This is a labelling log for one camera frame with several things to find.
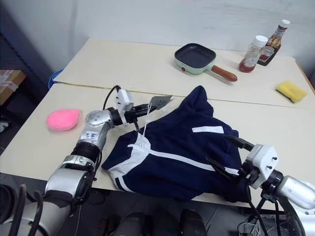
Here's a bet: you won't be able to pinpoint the dark brown sauce bottle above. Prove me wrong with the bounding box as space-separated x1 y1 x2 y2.
256 19 291 67

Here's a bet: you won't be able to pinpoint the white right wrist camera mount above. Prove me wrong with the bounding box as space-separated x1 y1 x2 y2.
242 143 280 190

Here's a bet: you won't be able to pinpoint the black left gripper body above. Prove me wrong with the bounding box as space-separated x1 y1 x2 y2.
122 109 142 125

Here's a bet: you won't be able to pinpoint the clear ketchup bottle white cap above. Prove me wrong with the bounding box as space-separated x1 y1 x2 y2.
238 35 269 74

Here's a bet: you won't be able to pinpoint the white wire bundle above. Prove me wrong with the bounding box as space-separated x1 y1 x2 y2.
237 218 262 236

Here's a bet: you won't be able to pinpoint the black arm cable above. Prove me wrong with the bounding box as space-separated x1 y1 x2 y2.
102 85 122 111
245 180 287 236

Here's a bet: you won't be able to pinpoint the brown cardboard box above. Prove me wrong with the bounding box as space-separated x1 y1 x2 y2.
0 69 27 100

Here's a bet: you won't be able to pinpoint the white zipper pull string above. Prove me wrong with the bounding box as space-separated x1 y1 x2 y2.
136 102 152 149

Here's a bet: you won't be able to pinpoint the pink fluffy sponge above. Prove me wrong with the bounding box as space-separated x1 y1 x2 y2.
46 108 81 132

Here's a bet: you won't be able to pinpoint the green square frying pan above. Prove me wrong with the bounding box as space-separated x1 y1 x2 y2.
174 43 238 83

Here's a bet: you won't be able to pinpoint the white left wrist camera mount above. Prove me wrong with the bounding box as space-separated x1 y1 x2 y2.
114 89 135 113

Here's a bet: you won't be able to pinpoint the yellow sponge dark underside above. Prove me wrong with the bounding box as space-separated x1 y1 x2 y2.
275 80 309 104

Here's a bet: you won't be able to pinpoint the navy blue white-striped jacket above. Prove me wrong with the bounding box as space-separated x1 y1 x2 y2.
101 85 252 204

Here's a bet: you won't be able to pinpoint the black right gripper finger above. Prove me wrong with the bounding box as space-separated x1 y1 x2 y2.
205 156 241 180
223 134 254 151

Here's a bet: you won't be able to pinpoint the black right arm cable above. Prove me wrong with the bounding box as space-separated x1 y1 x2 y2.
245 180 287 236

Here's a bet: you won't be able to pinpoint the black cable loops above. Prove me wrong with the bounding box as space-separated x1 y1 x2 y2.
9 183 44 236

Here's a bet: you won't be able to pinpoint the blue round bin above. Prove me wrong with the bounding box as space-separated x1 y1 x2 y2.
47 69 64 89

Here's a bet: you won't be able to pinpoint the dark rounded shape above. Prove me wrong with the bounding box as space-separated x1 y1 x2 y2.
180 208 208 236
115 211 154 236

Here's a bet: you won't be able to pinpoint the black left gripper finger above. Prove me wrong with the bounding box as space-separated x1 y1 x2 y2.
132 103 152 113
135 106 158 118

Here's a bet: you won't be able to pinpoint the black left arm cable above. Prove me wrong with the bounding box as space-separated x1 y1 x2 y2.
102 85 122 111

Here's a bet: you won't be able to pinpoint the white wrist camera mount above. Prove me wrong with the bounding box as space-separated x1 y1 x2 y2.
242 143 280 190
114 89 135 113

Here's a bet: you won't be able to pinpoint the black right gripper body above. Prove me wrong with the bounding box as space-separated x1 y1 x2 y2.
236 158 259 184

